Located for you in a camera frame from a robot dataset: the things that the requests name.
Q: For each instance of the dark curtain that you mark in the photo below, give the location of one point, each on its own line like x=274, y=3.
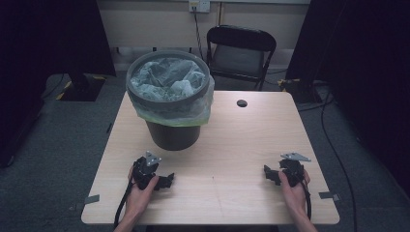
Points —
x=38, y=64
x=364, y=80

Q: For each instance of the grey tape strip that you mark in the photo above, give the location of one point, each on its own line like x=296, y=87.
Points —
x=328, y=195
x=92, y=199

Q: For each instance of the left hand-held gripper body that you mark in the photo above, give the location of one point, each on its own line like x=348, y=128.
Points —
x=141, y=170

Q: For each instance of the white wall outlet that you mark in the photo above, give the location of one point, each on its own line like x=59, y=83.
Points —
x=199, y=5

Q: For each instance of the translucent green plastic trash bag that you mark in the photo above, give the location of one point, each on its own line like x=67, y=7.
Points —
x=167, y=79

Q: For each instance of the person's left hand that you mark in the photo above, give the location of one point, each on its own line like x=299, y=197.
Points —
x=138, y=199

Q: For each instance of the person's right hand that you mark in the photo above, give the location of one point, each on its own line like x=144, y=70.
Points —
x=295, y=198

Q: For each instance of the black stand base yellow tape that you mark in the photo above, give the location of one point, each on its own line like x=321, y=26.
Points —
x=299, y=90
x=83, y=88

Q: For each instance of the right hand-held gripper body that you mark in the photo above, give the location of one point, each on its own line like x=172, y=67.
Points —
x=293, y=169

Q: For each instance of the dark grey trash bin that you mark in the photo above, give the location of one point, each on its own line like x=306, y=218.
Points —
x=174, y=137

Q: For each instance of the black folding chair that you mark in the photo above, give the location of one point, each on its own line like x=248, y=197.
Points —
x=238, y=59

